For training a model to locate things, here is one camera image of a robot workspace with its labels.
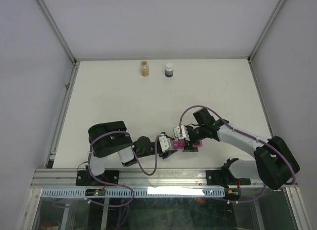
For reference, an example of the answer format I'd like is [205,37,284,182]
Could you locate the white cap dark bottle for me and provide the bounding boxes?
[164,62,174,78]

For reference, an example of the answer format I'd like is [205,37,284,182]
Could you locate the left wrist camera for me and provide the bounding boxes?
[158,133,173,153]

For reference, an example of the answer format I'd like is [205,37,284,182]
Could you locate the aluminium mounting rail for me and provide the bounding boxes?
[32,167,268,191]

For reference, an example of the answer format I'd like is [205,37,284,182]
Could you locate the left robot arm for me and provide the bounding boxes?
[86,121,177,185]

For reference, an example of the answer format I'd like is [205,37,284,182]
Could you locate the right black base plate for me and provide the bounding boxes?
[206,170,229,188]

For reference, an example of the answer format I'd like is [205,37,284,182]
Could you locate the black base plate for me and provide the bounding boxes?
[75,170,120,186]
[206,170,229,188]

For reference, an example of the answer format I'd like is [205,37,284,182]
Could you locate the pink weekly pill organizer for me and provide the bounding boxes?
[172,140,203,149]

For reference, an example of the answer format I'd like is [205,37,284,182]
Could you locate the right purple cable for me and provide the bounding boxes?
[178,105,298,186]

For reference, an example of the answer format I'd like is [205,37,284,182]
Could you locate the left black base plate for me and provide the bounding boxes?
[75,170,120,186]

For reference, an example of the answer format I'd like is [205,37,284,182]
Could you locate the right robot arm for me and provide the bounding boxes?
[176,106,300,190]

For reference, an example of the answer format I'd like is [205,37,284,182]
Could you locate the clear bottle yellow pills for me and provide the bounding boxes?
[141,60,150,77]

